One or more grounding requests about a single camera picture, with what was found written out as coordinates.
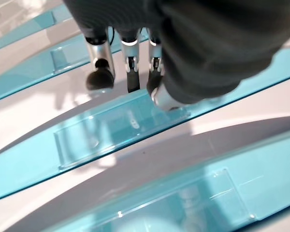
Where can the white blue cart drawer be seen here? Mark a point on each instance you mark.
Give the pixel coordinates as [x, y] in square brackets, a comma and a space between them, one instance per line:
[26, 30]
[268, 169]
[26, 169]
[26, 72]

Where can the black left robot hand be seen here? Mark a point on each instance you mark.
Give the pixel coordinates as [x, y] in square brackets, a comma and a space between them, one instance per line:
[220, 36]

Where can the white blue medical cart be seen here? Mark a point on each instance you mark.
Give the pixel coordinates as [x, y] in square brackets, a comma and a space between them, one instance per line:
[207, 137]

